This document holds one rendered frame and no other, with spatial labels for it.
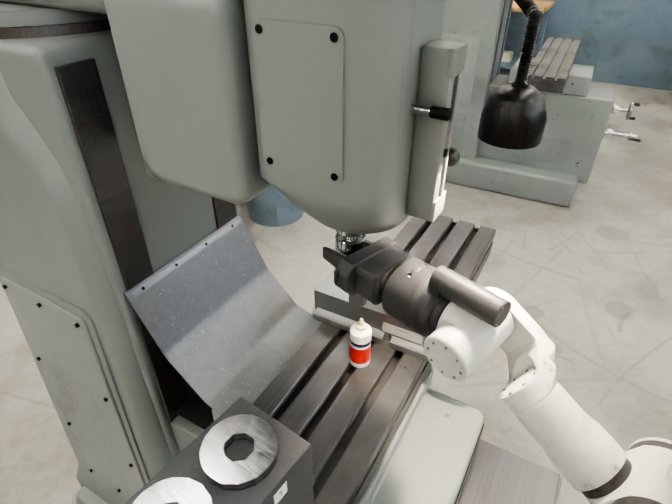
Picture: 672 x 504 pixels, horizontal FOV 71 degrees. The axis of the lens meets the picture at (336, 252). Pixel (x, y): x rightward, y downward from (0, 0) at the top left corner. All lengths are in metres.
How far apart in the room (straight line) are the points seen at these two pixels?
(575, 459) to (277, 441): 0.33
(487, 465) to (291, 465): 0.57
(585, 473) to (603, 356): 1.96
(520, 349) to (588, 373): 1.82
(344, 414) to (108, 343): 0.47
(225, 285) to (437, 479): 0.56
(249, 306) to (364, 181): 0.58
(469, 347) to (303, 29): 0.39
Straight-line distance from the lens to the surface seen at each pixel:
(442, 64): 0.55
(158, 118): 0.69
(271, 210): 3.10
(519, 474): 1.10
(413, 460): 0.96
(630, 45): 7.12
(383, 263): 0.67
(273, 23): 0.55
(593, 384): 2.43
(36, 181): 0.87
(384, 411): 0.87
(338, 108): 0.52
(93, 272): 0.91
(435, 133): 0.57
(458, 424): 1.02
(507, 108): 0.57
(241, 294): 1.06
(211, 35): 0.58
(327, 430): 0.85
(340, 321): 1.00
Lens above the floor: 1.66
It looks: 35 degrees down
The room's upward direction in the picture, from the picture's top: straight up
